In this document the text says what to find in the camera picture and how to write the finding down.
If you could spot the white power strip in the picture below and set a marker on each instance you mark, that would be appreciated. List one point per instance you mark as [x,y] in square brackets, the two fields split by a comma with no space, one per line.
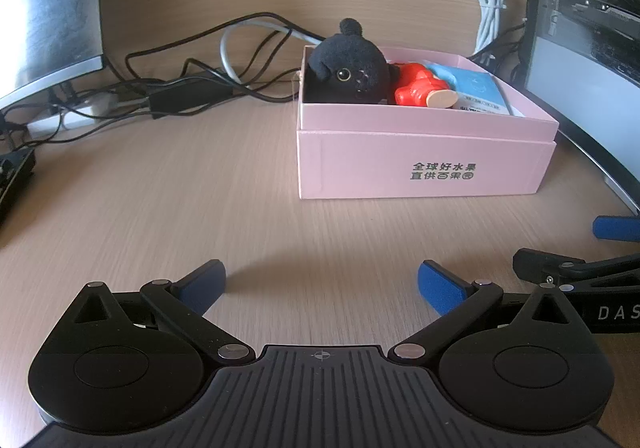
[45,126]

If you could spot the black power adapter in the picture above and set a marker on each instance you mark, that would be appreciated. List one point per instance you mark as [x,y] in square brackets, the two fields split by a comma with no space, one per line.
[190,98]

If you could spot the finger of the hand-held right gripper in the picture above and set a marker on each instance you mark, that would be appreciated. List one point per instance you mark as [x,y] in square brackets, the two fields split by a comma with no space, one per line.
[550,265]
[617,229]

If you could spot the wooden desktop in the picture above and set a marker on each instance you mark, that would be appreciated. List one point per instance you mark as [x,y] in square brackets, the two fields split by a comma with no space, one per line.
[200,203]

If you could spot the blue and white carton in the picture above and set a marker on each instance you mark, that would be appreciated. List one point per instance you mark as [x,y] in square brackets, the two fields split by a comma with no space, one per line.
[475,88]

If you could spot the black plush toy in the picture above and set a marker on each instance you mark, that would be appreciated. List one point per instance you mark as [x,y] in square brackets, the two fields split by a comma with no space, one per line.
[350,63]

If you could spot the computer case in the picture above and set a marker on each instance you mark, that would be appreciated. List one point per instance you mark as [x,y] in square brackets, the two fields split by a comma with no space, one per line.
[575,53]

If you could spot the pink cardboard box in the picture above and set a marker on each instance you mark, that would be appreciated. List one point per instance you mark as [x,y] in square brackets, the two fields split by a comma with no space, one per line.
[400,163]

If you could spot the black keyboard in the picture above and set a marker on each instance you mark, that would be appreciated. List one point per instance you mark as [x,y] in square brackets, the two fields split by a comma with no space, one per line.
[12,183]

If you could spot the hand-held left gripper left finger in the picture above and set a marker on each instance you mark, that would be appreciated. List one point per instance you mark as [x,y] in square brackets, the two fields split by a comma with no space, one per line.
[200,285]

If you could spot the computer monitor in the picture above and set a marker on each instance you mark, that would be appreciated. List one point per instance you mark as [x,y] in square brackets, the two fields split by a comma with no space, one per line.
[45,3]

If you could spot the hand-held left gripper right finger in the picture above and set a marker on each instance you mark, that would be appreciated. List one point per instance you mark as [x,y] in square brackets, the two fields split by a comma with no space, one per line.
[442,285]

